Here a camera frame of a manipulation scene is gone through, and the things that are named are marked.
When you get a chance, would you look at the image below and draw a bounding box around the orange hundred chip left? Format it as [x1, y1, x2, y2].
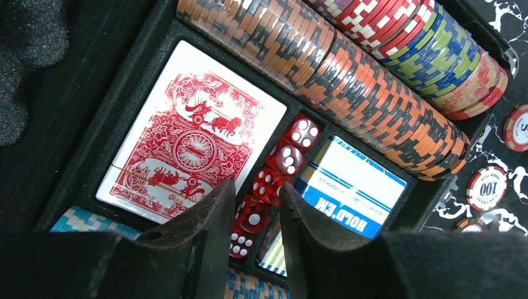
[454, 217, 488, 233]

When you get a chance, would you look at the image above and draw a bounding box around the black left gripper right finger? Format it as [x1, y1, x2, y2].
[280, 184, 527, 298]

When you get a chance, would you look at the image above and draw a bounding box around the black poker set case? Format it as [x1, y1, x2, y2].
[1, 1, 527, 286]

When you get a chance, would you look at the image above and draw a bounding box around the orange hundred chip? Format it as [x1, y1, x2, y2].
[454, 217, 488, 233]
[466, 166, 507, 211]

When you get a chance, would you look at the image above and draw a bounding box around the red white poker chip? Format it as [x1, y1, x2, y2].
[503, 104, 527, 152]

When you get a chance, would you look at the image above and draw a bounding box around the orange hundred chip middle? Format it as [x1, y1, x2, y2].
[466, 166, 507, 211]

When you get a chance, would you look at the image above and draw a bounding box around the light blue orange chip row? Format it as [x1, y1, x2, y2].
[49, 205, 290, 299]

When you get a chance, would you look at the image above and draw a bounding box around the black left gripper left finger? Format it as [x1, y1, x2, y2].
[1, 179, 236, 298]

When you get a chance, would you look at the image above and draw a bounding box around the red playing card deck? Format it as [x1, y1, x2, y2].
[96, 40, 287, 224]

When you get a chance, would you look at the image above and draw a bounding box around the purple red green chip row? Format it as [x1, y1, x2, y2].
[310, 0, 509, 120]

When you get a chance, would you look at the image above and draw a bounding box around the brown orange chip row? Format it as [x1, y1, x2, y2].
[176, 0, 469, 181]

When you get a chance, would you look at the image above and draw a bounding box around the red dice row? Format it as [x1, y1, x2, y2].
[229, 113, 320, 259]

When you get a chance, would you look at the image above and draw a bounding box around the blue playing card deck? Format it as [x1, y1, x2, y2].
[257, 135, 408, 277]

